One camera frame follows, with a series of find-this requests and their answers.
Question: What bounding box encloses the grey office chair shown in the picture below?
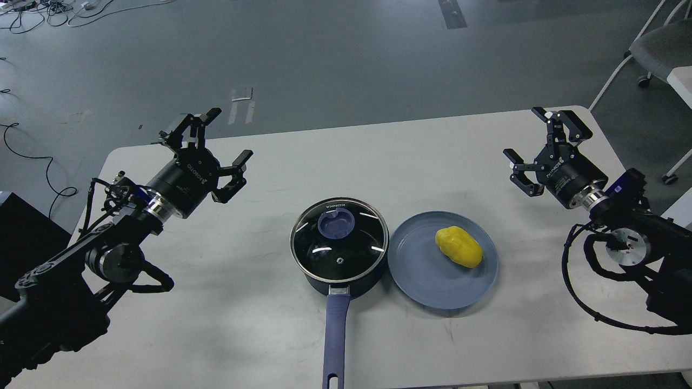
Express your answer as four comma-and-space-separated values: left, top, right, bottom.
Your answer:
588, 0, 692, 186

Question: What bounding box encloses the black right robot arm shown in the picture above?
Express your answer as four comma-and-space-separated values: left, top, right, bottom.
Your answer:
503, 106, 690, 336

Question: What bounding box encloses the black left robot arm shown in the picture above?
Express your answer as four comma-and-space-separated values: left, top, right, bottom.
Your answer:
2, 108, 253, 387

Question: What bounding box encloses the glass lid with blue knob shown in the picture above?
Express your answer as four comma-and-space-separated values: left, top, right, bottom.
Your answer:
290, 197, 390, 283

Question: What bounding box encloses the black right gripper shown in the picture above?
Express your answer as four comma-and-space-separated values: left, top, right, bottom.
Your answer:
503, 106, 608, 209

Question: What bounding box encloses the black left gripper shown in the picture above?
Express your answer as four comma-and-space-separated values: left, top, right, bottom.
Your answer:
146, 108, 253, 219

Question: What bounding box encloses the bundle of floor cables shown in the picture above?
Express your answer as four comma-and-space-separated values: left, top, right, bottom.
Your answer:
0, 0, 176, 35

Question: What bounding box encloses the blue plate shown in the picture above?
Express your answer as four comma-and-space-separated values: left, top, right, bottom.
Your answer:
388, 210, 499, 310

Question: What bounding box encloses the dark blue saucepan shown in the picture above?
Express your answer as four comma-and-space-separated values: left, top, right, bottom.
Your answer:
301, 239, 390, 388

